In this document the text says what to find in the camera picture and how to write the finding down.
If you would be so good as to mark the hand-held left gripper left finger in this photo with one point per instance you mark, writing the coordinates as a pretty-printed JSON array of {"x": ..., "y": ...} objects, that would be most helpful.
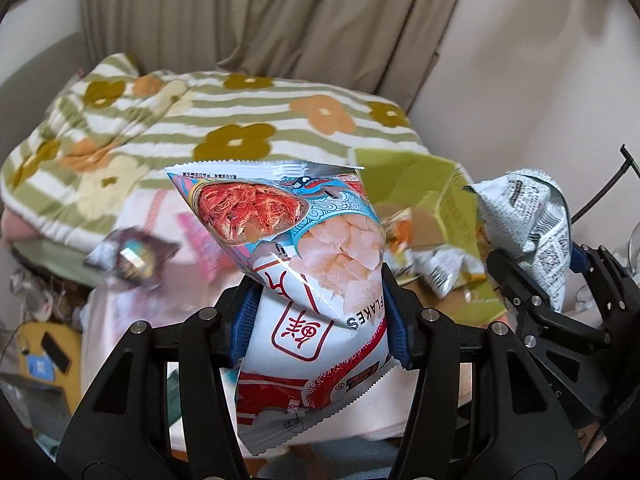
[{"x": 243, "y": 330}]

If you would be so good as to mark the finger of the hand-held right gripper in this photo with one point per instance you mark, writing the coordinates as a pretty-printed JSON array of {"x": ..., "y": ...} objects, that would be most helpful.
[
  {"x": 612, "y": 280},
  {"x": 510, "y": 275}
]

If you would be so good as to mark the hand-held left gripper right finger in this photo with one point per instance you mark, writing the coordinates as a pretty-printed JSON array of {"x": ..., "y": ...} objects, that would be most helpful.
[{"x": 399, "y": 330}]

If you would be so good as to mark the white grey printed snack packet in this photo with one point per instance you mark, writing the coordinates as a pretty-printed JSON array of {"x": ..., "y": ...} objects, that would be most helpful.
[{"x": 525, "y": 210}]

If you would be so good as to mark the shrimp flakes snack bag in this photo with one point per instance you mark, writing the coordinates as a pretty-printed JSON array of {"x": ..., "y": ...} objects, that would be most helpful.
[{"x": 320, "y": 260}]

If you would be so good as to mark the green cardboard box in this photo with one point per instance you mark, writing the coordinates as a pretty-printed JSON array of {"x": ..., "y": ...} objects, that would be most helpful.
[{"x": 400, "y": 180}]

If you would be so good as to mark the crumpled white snack packet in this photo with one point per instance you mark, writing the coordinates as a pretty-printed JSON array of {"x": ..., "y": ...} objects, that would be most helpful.
[{"x": 445, "y": 270}]

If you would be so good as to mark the dark purple snack packet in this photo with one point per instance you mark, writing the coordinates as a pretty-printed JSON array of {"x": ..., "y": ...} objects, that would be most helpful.
[{"x": 132, "y": 257}]

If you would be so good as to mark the black phone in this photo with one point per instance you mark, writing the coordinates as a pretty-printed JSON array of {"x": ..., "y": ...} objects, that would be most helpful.
[{"x": 55, "y": 352}]

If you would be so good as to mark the yellow stool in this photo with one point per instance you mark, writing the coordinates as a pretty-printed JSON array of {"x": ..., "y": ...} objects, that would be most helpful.
[{"x": 30, "y": 340}]

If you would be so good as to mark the green striped floral blanket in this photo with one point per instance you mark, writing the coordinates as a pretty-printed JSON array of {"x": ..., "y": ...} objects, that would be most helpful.
[{"x": 250, "y": 110}]

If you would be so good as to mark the pink pillow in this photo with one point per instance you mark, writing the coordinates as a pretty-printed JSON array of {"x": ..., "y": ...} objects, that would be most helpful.
[{"x": 12, "y": 230}]

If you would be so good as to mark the beige curtain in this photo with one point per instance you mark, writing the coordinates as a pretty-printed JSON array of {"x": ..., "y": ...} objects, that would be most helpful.
[{"x": 275, "y": 10}]

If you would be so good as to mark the grey padded headboard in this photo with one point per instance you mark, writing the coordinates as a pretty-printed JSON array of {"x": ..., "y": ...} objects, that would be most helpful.
[{"x": 45, "y": 60}]

